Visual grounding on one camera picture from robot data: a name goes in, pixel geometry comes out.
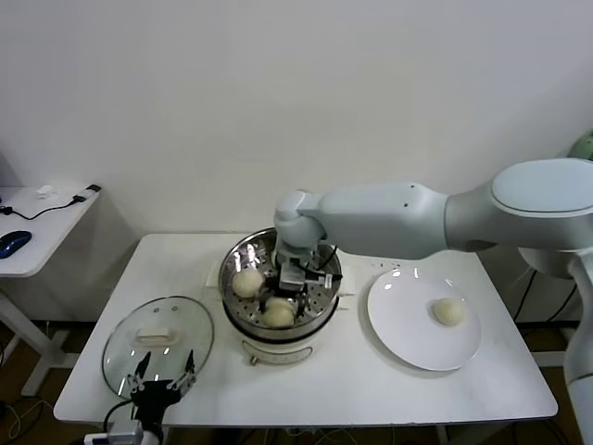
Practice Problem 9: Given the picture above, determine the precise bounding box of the pale green rounded object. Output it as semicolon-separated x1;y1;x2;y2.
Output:
567;132;593;162

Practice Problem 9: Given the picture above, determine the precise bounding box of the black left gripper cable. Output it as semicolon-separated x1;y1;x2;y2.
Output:
102;400;136;432

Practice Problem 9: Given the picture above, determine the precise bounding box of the white round plate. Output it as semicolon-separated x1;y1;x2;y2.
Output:
367;267;482;372

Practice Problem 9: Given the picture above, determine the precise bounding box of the blue computer mouse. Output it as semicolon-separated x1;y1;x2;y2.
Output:
0;230;32;260

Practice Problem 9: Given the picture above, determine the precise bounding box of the black cable with usb adapter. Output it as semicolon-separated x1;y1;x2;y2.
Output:
0;184;102;220

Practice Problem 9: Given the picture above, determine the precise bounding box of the white steamed baozi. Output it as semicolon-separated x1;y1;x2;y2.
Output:
231;270;265;299
261;298;296;329
431;298;465;327

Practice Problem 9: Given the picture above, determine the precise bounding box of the glass lid with cream handle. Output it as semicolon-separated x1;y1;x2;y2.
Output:
101;296;215;400

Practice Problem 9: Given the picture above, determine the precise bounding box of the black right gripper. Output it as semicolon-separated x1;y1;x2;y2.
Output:
257;275;312;322

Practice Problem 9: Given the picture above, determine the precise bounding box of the white side desk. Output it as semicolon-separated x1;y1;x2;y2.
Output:
0;186;101;400

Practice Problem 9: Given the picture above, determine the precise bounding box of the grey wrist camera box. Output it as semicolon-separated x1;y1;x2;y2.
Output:
108;419;145;445
277;259;344;292

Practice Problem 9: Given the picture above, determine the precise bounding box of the stainless steel steamer basket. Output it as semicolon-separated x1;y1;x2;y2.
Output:
217;226;343;339

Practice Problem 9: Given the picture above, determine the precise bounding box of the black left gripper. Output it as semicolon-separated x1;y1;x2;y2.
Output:
125;350;196;421

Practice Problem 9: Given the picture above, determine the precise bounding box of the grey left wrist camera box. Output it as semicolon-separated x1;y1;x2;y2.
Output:
108;419;145;445

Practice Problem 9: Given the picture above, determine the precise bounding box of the steel steamer pot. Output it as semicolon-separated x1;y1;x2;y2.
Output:
203;259;357;367

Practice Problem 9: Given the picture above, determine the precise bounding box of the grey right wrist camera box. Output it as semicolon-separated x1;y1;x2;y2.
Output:
277;259;344;292

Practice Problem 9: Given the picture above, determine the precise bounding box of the black hanging background cable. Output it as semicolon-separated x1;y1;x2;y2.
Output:
513;273;580;324

